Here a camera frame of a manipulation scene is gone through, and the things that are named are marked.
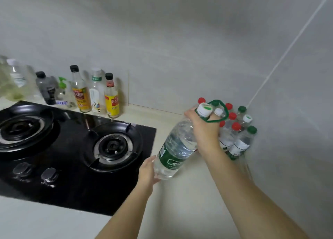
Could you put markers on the person's left hand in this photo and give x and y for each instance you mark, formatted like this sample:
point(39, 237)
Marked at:
point(145, 173)

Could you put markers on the person's right hand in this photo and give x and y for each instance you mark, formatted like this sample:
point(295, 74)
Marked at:
point(205, 133)

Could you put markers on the person's right fingers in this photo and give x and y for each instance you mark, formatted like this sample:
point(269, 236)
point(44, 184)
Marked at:
point(192, 114)

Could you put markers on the person's left thumb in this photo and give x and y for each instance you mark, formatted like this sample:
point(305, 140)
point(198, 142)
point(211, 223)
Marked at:
point(151, 161)

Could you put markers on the large green-label water bottle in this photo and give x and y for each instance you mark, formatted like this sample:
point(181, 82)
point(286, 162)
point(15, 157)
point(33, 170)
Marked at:
point(177, 147)

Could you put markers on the person's left forearm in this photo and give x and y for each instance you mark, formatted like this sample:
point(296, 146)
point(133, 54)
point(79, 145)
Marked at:
point(127, 215)

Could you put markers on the person's right forearm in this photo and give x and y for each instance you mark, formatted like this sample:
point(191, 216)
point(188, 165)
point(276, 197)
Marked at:
point(244, 194)

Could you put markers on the small black stove burner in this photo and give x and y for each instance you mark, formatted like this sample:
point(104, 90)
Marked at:
point(113, 146)

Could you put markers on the cluster of small water bottles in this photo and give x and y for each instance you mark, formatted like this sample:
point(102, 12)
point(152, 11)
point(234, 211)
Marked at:
point(240, 142)

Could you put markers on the short black-cap yellow-label bottle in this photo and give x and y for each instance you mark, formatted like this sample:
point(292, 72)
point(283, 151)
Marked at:
point(112, 101)

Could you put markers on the black glass gas stove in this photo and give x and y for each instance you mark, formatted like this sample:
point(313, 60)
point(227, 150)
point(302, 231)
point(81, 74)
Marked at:
point(70, 173)

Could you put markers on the clear white-cap green-label bottle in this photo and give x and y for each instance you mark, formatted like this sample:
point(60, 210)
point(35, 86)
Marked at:
point(96, 93)

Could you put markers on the tall black-cap orange-label bottle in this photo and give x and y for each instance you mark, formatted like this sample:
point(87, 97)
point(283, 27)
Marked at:
point(81, 95)

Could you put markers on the silver stove knob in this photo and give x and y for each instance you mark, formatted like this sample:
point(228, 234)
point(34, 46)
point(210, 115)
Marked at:
point(49, 175)
point(22, 169)

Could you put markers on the clear green-pump dispenser bottle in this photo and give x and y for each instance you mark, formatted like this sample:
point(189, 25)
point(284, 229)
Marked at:
point(63, 94)

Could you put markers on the dark grey sauce bottle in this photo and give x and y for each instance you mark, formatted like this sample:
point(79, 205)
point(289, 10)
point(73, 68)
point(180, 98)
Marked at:
point(46, 89)

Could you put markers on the large black stove burner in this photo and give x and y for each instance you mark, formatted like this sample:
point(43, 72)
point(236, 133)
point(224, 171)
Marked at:
point(23, 128)

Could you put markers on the large yellowish oil jug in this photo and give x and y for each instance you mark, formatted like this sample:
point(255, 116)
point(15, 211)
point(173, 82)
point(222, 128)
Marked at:
point(6, 88)

